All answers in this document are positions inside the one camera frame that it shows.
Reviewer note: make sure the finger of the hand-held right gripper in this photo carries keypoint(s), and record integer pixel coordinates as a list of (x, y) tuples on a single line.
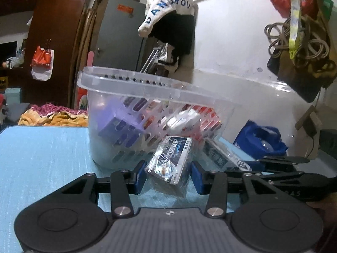
[(263, 175), (284, 160)]

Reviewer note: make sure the metal clothes hangers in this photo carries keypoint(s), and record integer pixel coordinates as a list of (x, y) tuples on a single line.
[(154, 58)]

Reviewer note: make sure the clear plastic basket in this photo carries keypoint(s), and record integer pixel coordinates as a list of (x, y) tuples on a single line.
[(105, 137)]

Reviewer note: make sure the dark hanging bag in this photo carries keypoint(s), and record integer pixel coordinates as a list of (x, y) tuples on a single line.
[(302, 87)]

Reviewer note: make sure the green bag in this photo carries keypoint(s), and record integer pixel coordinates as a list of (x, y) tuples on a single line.
[(325, 6)]

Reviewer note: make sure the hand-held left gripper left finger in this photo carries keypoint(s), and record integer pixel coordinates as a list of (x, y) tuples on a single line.
[(139, 178)]

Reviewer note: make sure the dark blue small box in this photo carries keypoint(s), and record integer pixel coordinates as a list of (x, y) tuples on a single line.
[(171, 160)]

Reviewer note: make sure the red door sticker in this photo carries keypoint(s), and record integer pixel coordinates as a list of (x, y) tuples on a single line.
[(125, 8)]

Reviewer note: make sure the black hanging garment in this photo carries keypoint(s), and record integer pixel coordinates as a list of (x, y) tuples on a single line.
[(179, 34)]

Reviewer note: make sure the wooden boards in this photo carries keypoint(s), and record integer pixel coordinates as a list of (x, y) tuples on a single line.
[(84, 44)]

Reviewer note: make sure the grey door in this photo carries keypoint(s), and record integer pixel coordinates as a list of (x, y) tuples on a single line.
[(115, 39)]

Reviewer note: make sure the wall plug adapter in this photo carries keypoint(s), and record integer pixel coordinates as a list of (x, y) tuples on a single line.
[(310, 122)]

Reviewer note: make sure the white printed garment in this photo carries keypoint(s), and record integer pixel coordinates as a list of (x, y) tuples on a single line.
[(168, 5)]

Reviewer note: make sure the blue bag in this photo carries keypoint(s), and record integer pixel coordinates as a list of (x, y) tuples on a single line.
[(259, 139)]

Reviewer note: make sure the dark long box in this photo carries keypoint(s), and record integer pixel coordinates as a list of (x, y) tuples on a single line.
[(223, 155)]

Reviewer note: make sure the yellow blanket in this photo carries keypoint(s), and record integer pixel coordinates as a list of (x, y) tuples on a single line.
[(58, 120)]

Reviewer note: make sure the red patterned blanket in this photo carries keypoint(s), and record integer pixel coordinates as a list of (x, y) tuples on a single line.
[(58, 108)]

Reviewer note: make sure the white and red plastic bag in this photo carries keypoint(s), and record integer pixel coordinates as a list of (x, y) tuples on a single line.
[(42, 63)]

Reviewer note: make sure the white box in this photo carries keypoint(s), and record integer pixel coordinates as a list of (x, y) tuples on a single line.
[(184, 121)]

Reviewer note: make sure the dark wooden wardrobe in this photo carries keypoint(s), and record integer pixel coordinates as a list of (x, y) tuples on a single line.
[(52, 18)]

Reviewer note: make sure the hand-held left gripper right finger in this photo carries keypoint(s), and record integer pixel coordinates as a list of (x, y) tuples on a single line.
[(198, 178)]

